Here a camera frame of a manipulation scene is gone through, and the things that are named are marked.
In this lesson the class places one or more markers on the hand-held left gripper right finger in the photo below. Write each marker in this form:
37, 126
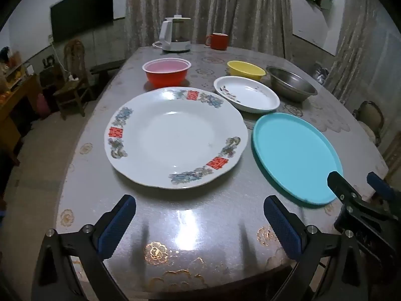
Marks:
282, 229

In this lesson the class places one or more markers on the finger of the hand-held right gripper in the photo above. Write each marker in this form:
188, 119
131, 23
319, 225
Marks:
341, 188
380, 186

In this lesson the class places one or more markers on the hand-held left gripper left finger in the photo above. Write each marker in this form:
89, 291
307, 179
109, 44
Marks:
117, 227

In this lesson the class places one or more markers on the teal plastic plate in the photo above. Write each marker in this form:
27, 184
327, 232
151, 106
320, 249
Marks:
294, 156

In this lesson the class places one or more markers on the large white floral plate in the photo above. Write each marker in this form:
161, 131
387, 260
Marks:
175, 134

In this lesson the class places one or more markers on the stainless steel bowl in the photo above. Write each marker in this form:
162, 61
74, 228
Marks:
289, 83

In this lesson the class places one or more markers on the small white plate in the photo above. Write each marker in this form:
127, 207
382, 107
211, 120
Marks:
250, 95

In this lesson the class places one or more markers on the yellow bowl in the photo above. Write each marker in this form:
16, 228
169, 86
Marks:
246, 69

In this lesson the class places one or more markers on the red plastic bowl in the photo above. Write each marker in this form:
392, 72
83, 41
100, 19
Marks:
166, 70

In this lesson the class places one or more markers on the round-backed wooden chair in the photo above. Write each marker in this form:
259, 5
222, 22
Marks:
369, 116

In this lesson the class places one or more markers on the grey patterned curtain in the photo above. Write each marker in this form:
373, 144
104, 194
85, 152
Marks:
363, 53

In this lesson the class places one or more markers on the carved wooden chair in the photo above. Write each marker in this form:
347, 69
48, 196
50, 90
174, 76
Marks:
73, 91

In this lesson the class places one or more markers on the wooden cabinet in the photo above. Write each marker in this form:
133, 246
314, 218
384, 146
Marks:
12, 106

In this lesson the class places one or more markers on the dark wooden bench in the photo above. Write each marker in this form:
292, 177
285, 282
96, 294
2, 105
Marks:
106, 67

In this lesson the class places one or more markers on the red mug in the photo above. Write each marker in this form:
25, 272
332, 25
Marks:
219, 42

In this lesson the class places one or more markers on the white electric kettle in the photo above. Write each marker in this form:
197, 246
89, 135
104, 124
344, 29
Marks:
174, 36

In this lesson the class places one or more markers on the beige curtain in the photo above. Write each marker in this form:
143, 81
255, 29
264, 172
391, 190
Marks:
206, 3

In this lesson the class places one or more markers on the black wall television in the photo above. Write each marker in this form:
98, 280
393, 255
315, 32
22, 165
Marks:
81, 11

